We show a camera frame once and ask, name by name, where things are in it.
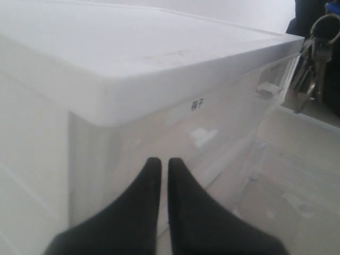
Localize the keys with blue tag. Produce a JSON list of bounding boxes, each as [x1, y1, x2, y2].
[[291, 1, 339, 113]]

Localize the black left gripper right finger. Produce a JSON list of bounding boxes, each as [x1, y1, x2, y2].
[[167, 158, 288, 254]]

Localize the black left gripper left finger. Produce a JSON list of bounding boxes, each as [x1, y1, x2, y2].
[[44, 157, 162, 254]]

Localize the clear wide drawer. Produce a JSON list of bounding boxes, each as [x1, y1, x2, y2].
[[159, 102, 340, 255]]

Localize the white plastic drawer cabinet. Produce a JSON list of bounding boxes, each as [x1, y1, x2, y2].
[[1, 1, 303, 254]]

